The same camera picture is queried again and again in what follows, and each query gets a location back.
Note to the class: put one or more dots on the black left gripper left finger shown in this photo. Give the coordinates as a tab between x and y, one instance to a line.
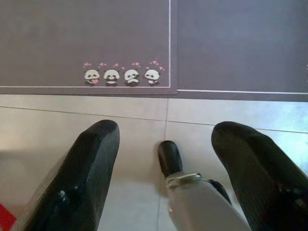
72	187

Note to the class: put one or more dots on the red flat object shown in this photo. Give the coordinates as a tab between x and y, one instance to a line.
6	219

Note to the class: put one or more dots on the silver robot leg black foot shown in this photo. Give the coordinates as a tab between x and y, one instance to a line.
197	204

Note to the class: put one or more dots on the grey panda floor mat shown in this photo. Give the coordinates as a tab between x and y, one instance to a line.
240	48
72	36

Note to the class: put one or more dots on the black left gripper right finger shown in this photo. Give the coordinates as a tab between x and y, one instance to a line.
264	183

